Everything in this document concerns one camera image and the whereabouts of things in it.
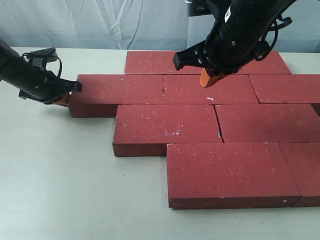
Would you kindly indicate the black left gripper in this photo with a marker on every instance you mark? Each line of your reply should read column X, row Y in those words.
column 45, row 87

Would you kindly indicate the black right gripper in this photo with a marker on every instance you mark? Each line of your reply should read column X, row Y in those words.
column 238, row 36

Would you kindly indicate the red brick second row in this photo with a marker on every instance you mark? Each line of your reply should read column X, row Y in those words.
column 186, row 89
column 287, row 89

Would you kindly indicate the red brick chipped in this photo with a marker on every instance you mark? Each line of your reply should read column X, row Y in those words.
column 143, row 130

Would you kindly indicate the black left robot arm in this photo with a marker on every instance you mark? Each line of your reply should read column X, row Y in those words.
column 10, row 59

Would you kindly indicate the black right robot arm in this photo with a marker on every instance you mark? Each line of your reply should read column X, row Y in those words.
column 243, row 31

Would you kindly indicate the red brick third row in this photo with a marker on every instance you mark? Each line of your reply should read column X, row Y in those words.
column 276, row 123

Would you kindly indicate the red brick back row right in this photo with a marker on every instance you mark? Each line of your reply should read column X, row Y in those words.
column 272, row 64

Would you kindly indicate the red brick back row left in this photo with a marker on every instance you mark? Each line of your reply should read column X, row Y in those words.
column 155, row 63

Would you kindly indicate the white backdrop cloth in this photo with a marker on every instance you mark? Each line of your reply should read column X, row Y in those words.
column 102, row 24

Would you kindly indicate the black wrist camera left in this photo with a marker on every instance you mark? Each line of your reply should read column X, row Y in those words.
column 40, row 58

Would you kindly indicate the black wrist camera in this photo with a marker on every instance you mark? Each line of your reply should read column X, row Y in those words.
column 40, row 58
column 199, row 7

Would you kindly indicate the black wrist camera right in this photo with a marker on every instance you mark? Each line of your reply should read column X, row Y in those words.
column 199, row 7

